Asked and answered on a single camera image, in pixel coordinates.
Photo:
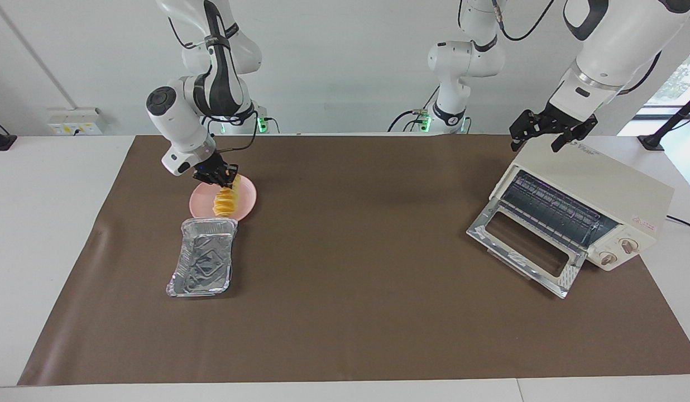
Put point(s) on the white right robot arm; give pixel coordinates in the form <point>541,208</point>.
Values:
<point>177,123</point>

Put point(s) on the white wall socket box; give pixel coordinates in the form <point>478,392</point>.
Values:
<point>74,121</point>

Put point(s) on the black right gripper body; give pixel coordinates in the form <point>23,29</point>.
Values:
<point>211,172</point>

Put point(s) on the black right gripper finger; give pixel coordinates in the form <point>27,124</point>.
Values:
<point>230,171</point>
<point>226,182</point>

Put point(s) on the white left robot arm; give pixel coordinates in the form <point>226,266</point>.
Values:
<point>618,39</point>

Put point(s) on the sliced yellow bread loaf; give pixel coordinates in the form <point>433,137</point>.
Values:
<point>225,201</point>

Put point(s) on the glass window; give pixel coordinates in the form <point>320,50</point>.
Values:
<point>680,78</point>

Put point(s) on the aluminium foil tray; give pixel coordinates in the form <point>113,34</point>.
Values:
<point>202,262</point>

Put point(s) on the cream white toaster oven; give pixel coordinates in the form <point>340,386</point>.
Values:
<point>613,184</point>

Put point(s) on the glass oven door metal frame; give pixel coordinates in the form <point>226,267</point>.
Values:
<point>571,276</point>

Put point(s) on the black desk mount base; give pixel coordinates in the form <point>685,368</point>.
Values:
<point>0,140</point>

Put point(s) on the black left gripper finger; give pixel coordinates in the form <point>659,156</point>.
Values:
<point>525,124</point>
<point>579,131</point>

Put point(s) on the beige oven knob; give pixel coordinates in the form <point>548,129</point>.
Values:
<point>629,246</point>
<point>608,258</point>

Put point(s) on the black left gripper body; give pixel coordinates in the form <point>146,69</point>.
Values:
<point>557,121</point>

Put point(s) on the black clamp stand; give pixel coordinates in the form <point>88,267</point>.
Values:
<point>671,124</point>

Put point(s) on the pink round plate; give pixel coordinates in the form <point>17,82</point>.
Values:
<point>202,204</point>

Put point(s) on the brown paper table mat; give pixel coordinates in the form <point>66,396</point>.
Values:
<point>350,279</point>

